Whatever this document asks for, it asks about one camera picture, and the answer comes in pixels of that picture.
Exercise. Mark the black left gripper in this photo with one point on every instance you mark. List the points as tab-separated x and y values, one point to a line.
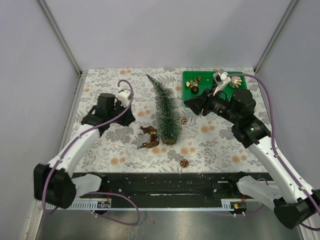
129	117

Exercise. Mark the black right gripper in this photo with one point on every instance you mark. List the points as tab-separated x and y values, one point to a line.
197	103

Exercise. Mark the pine cone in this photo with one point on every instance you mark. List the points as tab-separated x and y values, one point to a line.
183	120
184	163

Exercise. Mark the small green christmas tree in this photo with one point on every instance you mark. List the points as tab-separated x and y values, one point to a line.
167	113

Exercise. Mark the brown ribbon gold berries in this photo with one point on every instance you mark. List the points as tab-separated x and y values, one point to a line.
153	137

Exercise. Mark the pine cone front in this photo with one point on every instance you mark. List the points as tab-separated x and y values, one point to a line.
184	163

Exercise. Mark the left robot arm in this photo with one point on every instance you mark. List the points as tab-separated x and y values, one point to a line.
53	183

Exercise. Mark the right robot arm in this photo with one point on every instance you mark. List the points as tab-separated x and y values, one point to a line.
294	200

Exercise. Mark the dark brown bauble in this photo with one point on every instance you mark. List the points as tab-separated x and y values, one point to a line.
194	90

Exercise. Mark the green plastic tray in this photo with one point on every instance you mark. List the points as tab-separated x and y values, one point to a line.
206	82

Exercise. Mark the floral paper mat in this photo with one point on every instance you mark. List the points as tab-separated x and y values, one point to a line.
206	142

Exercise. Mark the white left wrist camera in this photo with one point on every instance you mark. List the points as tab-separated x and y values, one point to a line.
124	96

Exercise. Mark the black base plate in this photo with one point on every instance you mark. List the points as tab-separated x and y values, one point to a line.
168	191

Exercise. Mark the white slotted cable duct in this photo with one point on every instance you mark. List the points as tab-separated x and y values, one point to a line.
90	205

